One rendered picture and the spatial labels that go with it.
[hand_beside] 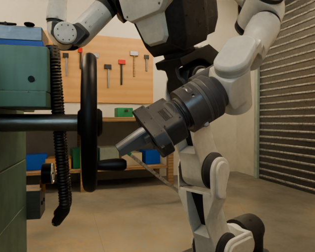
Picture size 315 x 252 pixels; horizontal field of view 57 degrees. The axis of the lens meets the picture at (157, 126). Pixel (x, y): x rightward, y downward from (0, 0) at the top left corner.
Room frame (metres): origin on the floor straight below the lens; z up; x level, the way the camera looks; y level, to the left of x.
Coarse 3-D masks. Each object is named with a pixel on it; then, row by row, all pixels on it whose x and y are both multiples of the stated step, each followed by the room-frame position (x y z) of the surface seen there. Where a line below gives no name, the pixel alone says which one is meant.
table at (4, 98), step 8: (0, 96) 0.54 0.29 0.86; (8, 96) 0.54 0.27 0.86; (16, 96) 0.54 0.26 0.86; (24, 96) 0.54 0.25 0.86; (32, 96) 0.55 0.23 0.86; (40, 96) 0.55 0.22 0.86; (48, 96) 0.58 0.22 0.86; (0, 104) 0.54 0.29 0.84; (8, 104) 0.54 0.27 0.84; (16, 104) 0.54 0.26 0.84; (24, 104) 0.54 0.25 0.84; (32, 104) 0.55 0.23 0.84; (40, 104) 0.55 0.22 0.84; (48, 104) 0.58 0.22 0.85
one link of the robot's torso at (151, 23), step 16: (128, 0) 0.98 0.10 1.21; (144, 0) 0.93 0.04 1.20; (160, 0) 0.89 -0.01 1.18; (176, 0) 0.91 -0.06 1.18; (192, 0) 0.94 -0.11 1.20; (208, 0) 1.04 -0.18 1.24; (128, 16) 1.01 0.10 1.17; (144, 16) 0.97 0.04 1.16; (160, 16) 0.93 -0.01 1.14; (176, 16) 0.93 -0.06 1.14; (192, 16) 0.96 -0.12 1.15; (208, 16) 1.04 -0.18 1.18; (144, 32) 1.01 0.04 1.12; (160, 32) 0.96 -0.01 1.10; (176, 32) 0.95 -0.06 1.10; (192, 32) 0.97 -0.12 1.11; (208, 32) 1.07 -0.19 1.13; (160, 48) 1.02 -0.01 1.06; (176, 48) 0.99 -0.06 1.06
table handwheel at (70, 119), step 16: (96, 64) 0.55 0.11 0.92; (96, 80) 0.51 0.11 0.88; (80, 96) 0.49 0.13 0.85; (96, 96) 0.50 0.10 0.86; (80, 112) 0.48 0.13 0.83; (96, 112) 0.49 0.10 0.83; (0, 128) 0.57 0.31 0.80; (16, 128) 0.58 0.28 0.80; (32, 128) 0.58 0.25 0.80; (48, 128) 0.59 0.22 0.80; (64, 128) 0.60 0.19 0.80; (80, 128) 0.48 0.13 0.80; (96, 128) 0.49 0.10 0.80; (80, 144) 0.49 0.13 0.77; (96, 144) 0.49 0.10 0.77; (96, 160) 0.50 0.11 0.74; (96, 176) 0.53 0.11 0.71
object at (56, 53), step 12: (48, 48) 0.60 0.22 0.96; (60, 60) 0.65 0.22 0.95; (60, 72) 0.66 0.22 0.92; (60, 84) 0.65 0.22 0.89; (60, 96) 0.62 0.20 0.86; (60, 108) 0.61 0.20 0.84; (60, 132) 0.61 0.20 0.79; (60, 144) 0.62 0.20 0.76; (60, 156) 0.62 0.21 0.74; (60, 168) 0.62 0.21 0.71; (60, 180) 0.62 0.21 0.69; (60, 192) 0.62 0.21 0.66; (60, 204) 0.62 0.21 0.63; (60, 216) 0.65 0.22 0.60
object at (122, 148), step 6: (138, 132) 0.52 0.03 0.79; (144, 132) 0.52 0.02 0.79; (132, 138) 0.52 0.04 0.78; (138, 138) 0.52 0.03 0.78; (144, 138) 0.52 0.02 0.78; (150, 138) 0.53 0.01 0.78; (120, 144) 0.52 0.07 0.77; (126, 144) 0.52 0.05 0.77; (132, 144) 0.52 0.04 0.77; (138, 144) 0.53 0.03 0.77; (144, 144) 0.54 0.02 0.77; (120, 150) 0.52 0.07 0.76; (126, 150) 0.52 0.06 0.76; (132, 150) 0.53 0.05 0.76
